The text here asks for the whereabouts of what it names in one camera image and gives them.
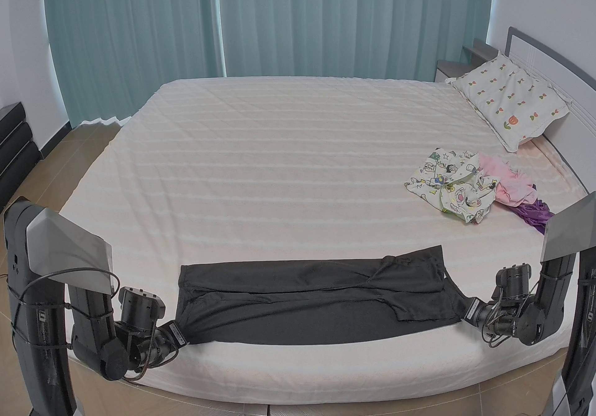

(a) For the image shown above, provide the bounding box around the white printed pyjama top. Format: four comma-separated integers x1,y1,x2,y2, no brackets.
404,147,501,225

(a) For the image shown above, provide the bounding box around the black cable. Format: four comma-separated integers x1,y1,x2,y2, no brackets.
8,268,121,331

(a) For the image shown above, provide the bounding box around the bed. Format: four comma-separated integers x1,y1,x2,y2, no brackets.
58,25,596,405

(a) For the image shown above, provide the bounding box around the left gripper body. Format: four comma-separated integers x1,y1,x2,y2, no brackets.
156,321,191,354

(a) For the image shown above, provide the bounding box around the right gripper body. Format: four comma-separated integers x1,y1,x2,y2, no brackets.
462,298,494,326

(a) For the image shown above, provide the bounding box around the black chest of drawers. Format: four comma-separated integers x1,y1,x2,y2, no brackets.
0,101,43,212

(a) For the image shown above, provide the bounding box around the blue-green curtain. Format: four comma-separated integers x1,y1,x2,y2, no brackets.
216,0,494,80
43,0,227,128

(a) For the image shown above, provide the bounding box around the black T-shirt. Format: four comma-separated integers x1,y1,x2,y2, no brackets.
176,244,468,346

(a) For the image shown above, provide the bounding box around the pink garment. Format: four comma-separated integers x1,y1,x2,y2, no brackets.
479,152,538,207

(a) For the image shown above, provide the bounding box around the purple garment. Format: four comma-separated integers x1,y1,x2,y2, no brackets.
512,197,556,235

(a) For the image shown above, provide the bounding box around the grey bedside table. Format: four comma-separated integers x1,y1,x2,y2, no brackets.
435,38,501,82

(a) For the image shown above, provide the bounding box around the white printed pillow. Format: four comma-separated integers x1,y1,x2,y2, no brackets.
449,52,572,153

